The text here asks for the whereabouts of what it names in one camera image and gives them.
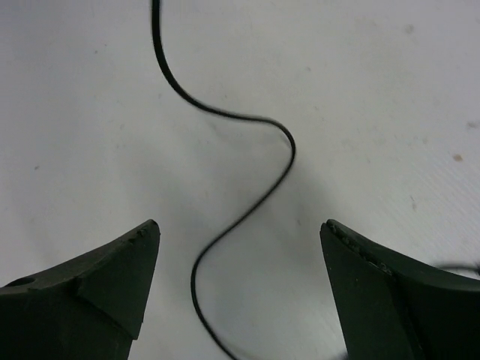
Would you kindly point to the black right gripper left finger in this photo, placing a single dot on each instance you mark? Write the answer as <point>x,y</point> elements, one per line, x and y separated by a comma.
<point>90,307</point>

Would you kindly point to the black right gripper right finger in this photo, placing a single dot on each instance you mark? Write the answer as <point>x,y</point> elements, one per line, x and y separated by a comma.
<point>391,306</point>

